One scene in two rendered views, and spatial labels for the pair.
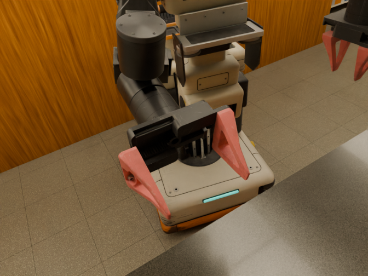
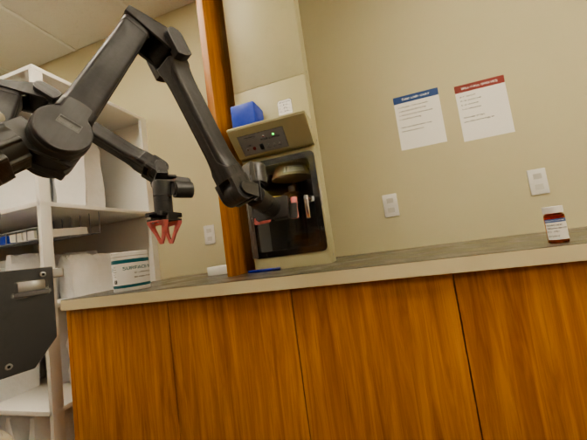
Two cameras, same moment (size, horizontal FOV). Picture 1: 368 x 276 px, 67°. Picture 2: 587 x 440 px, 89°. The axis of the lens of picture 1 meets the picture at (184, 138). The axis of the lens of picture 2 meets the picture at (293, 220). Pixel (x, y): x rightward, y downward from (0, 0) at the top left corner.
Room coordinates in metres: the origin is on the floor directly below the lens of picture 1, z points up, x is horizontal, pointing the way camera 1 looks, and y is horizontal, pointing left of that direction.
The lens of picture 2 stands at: (0.87, 0.65, 1.02)
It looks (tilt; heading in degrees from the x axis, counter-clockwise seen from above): 5 degrees up; 222
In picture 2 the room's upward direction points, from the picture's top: 8 degrees counter-clockwise
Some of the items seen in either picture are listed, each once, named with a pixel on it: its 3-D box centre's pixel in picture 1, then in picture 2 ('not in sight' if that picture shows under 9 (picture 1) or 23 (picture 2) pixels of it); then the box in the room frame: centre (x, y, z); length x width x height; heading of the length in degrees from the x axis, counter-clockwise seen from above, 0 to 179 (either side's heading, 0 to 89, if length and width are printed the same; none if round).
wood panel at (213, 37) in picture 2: not in sight; (238, 126); (-0.04, -0.45, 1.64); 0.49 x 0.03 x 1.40; 26
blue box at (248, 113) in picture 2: not in sight; (248, 119); (0.09, -0.24, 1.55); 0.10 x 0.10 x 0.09; 26
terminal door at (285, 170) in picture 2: not in sight; (283, 205); (0.01, -0.18, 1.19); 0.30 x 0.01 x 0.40; 116
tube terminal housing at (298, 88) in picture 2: not in sight; (288, 178); (-0.11, -0.24, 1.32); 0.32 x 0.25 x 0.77; 116
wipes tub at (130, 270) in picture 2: not in sight; (131, 271); (0.43, -0.64, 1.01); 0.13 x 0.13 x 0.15
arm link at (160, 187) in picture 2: not in sight; (163, 189); (0.43, -0.31, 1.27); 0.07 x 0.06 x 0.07; 173
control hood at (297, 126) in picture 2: not in sight; (270, 137); (0.05, -0.16, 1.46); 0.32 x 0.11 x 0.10; 116
